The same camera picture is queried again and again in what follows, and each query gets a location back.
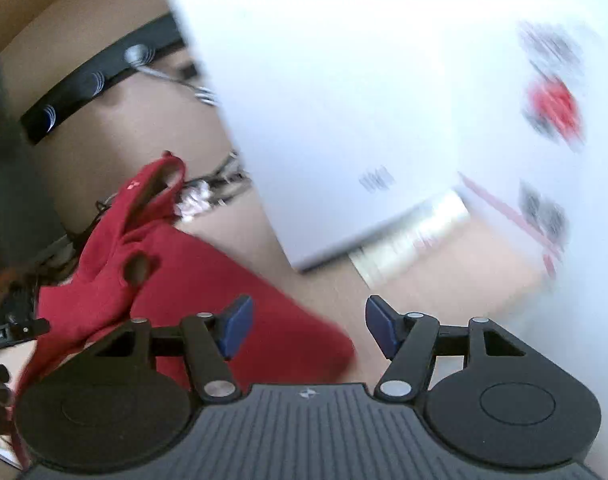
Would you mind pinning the red garment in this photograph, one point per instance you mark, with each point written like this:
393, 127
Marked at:
183, 270

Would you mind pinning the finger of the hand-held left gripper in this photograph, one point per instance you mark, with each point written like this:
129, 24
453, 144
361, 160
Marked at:
21, 330

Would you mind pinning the large white printed carton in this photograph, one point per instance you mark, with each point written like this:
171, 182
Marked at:
334, 85

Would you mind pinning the brown cardboard box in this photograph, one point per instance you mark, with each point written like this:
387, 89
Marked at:
484, 265

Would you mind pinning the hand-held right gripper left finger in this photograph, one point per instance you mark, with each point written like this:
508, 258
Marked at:
236, 327

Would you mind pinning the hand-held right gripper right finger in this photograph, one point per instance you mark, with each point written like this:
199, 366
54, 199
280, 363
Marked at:
381, 327

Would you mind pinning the black bar with metal caps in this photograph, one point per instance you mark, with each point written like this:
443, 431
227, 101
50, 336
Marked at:
73, 97

